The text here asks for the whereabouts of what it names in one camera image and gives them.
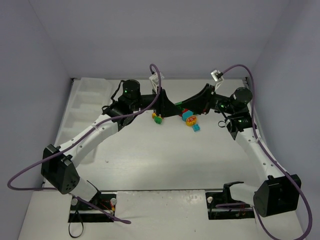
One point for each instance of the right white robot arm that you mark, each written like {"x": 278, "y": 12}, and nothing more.
{"x": 276, "y": 191}

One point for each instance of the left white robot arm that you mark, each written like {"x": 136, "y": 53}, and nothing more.
{"x": 60, "y": 163}

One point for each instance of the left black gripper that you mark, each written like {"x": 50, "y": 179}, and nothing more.
{"x": 159, "y": 101}

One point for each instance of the green curved lego bottom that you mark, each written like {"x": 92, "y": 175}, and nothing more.
{"x": 158, "y": 120}

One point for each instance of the teal oval lego brick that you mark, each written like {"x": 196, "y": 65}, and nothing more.
{"x": 186, "y": 115}

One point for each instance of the yellow round patterned lego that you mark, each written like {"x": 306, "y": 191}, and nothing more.
{"x": 191, "y": 121}

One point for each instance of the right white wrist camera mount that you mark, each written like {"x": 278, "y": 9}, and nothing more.
{"x": 217, "y": 77}

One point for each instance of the small blue lego brick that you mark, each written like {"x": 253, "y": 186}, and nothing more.
{"x": 196, "y": 128}

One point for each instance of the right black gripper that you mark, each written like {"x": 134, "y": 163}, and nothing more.
{"x": 208, "y": 94}

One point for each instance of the clear plastic compartment tray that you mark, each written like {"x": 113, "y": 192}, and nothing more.
{"x": 85, "y": 102}

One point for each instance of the red oval lego brick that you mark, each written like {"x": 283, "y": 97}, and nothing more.
{"x": 183, "y": 111}

